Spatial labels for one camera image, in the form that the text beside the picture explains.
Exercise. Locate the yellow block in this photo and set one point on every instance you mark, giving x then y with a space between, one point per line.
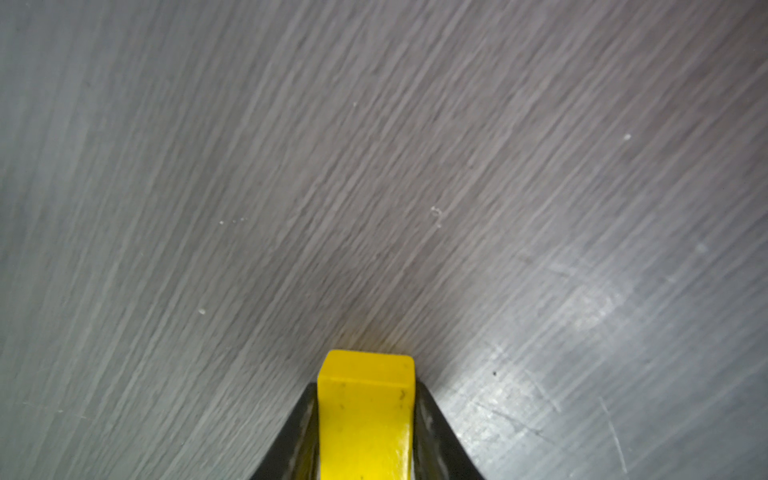
366 415

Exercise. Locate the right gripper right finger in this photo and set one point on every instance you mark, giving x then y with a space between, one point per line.
437 452

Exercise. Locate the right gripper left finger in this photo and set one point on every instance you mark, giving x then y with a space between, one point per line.
294 452

